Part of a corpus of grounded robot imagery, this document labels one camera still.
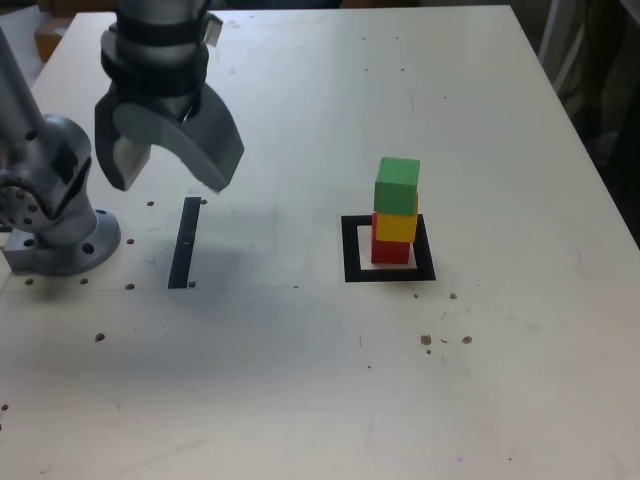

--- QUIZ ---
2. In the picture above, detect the black tape square outline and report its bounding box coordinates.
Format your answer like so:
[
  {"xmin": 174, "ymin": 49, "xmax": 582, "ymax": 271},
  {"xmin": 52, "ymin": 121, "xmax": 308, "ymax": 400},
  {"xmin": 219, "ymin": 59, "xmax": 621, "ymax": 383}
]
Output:
[{"xmin": 340, "ymin": 213, "xmax": 437, "ymax": 284}]

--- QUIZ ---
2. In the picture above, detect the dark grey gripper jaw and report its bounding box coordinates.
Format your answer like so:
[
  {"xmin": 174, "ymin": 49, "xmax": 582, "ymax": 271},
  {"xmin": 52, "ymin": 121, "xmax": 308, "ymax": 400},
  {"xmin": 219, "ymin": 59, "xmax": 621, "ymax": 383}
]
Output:
[{"xmin": 94, "ymin": 82, "xmax": 151, "ymax": 192}]

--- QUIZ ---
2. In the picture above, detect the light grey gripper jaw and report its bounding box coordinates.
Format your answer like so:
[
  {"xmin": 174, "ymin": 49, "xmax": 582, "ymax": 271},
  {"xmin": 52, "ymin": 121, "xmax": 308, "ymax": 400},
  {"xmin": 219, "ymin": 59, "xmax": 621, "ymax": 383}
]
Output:
[{"xmin": 112, "ymin": 87, "xmax": 246, "ymax": 194}]

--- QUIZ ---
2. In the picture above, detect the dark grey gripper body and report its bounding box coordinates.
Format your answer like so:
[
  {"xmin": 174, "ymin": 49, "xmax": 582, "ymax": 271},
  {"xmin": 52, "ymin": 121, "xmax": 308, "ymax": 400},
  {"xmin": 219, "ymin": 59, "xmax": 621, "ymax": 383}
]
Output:
[{"xmin": 118, "ymin": 89, "xmax": 201, "ymax": 122}]

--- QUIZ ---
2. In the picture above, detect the red cube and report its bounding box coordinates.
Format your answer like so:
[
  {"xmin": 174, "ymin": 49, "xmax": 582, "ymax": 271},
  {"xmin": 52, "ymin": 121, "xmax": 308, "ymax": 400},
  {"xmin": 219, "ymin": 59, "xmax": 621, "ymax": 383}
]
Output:
[{"xmin": 370, "ymin": 212, "xmax": 412, "ymax": 265}]

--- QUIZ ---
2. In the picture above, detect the yellow cube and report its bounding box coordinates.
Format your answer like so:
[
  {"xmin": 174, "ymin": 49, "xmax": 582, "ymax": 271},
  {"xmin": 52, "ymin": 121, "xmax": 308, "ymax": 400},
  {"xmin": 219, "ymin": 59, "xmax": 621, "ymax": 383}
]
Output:
[{"xmin": 374, "ymin": 192, "xmax": 420, "ymax": 245}]

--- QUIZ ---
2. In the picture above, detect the green cube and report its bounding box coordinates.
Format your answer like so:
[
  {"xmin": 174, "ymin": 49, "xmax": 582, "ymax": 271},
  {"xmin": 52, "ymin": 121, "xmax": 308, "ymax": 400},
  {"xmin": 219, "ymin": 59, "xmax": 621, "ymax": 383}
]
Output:
[{"xmin": 373, "ymin": 156, "xmax": 421, "ymax": 217}]

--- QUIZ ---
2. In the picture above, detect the black tape strip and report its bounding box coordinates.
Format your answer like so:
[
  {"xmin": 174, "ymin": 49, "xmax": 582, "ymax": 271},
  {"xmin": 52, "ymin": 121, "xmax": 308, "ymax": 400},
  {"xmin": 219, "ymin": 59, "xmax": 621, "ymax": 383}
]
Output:
[{"xmin": 167, "ymin": 196, "xmax": 202, "ymax": 290}]

